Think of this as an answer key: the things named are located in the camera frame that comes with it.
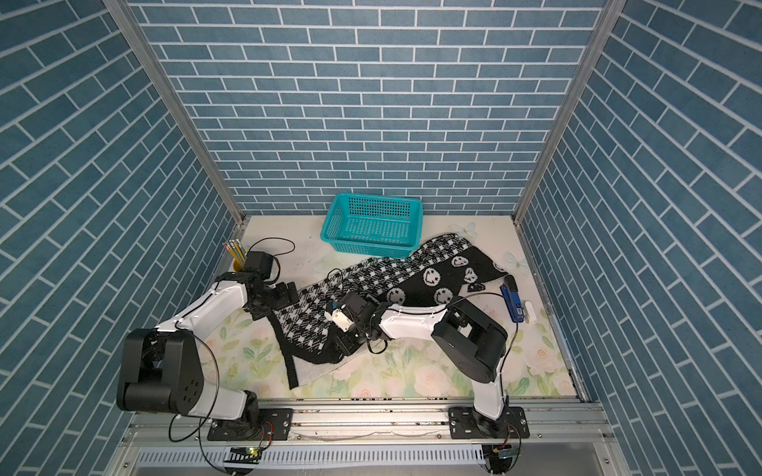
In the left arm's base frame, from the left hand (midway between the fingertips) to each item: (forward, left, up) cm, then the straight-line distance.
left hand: (293, 301), depth 90 cm
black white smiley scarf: (+14, -49, -2) cm, 51 cm away
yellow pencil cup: (+11, +19, +4) cm, 23 cm away
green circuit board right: (-38, -58, -5) cm, 69 cm away
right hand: (-12, -15, -4) cm, 20 cm away
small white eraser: (-3, -73, -2) cm, 73 cm away
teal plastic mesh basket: (+38, -28, -6) cm, 48 cm away
